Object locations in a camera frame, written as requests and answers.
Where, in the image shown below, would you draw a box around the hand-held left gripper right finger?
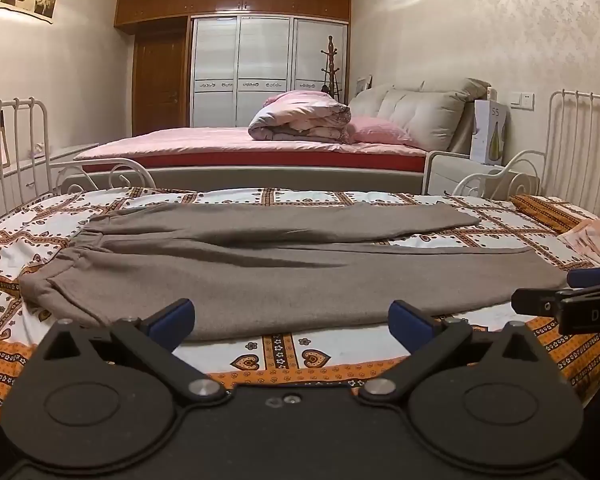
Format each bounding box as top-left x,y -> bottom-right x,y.
357,300 -> 563,406

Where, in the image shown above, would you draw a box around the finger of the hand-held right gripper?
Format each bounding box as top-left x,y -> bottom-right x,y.
511,287 -> 573,319
566,266 -> 600,288

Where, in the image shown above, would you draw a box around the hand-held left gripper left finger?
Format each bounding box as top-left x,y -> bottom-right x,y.
34,298 -> 228,407

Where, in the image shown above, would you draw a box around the grey-brown pants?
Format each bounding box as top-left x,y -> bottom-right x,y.
19,201 -> 571,343

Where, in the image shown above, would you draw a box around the folded orange cloth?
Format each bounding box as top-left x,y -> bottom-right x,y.
559,217 -> 600,269

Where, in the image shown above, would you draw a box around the orange patterned pillow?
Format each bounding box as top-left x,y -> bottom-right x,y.
510,193 -> 600,235

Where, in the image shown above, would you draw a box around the heart-print orange white bedsheet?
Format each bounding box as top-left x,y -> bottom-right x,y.
0,187 -> 600,423

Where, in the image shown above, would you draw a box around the white nightstand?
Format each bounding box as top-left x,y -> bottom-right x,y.
422,149 -> 542,197

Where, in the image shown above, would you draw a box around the tall white cardboard box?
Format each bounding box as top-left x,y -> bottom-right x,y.
469,99 -> 509,166

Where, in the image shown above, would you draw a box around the large bed with pink sheet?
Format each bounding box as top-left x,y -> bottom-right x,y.
62,125 -> 429,196

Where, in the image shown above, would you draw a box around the pink pillow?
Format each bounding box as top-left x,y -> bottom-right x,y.
347,115 -> 417,147

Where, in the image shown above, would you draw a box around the low white drawer cabinet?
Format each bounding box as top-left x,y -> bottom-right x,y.
0,142 -> 102,223

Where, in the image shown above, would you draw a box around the beige padded headboard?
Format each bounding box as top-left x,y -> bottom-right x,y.
347,78 -> 492,154

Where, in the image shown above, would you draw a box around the folded pink quilt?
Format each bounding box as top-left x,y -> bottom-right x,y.
247,90 -> 354,144

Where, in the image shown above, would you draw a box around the brown wooden door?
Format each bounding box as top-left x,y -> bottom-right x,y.
132,17 -> 190,137

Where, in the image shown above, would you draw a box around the white sliding-door wardrobe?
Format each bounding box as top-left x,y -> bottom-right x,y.
190,15 -> 350,129

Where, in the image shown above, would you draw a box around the wooden coat rack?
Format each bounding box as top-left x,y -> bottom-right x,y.
319,35 -> 343,104

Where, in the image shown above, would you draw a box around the wooden overhead cabinet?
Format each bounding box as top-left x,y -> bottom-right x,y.
114,0 -> 354,37

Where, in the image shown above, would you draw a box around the white metal bed frame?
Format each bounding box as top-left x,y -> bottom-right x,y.
0,89 -> 600,228

